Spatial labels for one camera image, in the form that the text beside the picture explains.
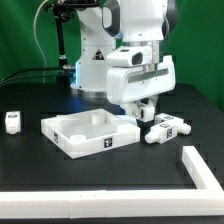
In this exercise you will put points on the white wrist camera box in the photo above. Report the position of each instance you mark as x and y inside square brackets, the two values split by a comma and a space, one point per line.
[130, 56]

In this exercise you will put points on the black camera stand pole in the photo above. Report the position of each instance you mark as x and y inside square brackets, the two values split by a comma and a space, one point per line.
[63, 11]

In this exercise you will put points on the white square table top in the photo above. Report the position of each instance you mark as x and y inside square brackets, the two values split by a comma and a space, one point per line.
[85, 133]

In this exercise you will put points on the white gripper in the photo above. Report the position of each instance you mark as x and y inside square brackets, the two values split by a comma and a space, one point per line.
[126, 85]

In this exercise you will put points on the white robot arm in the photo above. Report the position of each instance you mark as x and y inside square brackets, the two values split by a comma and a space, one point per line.
[120, 23]

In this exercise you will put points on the white L-shaped fence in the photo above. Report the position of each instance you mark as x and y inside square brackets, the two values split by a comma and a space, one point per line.
[205, 199]

